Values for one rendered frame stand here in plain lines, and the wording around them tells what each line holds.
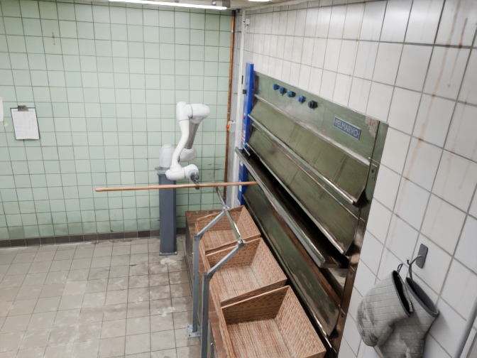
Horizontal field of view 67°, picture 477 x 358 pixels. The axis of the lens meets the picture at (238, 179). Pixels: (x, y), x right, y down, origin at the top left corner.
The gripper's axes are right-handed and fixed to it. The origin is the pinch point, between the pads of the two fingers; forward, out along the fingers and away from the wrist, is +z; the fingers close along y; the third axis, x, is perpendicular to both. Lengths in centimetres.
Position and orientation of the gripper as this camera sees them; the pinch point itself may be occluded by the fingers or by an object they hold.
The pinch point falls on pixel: (196, 185)
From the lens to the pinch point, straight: 305.2
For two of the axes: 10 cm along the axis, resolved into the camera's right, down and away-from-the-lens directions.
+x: -9.7, 0.3, -2.4
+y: -0.6, 9.2, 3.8
